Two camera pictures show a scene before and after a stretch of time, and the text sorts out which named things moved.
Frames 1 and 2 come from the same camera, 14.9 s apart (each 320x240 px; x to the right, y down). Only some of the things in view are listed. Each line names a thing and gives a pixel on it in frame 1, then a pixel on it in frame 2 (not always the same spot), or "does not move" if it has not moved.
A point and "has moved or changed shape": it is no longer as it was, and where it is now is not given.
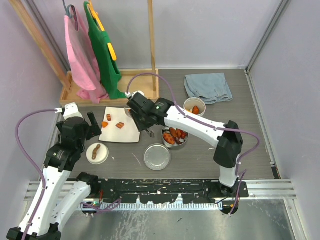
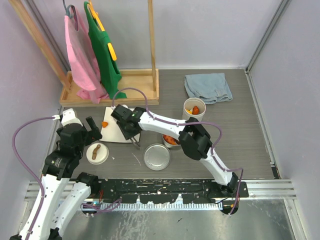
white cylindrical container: [195, 106] does not move
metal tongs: [128, 110] has moved or changed shape
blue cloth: [210, 87] does not move
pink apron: [85, 70] does not move
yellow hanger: [110, 46] does not move
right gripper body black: [141, 123] → [127, 132]
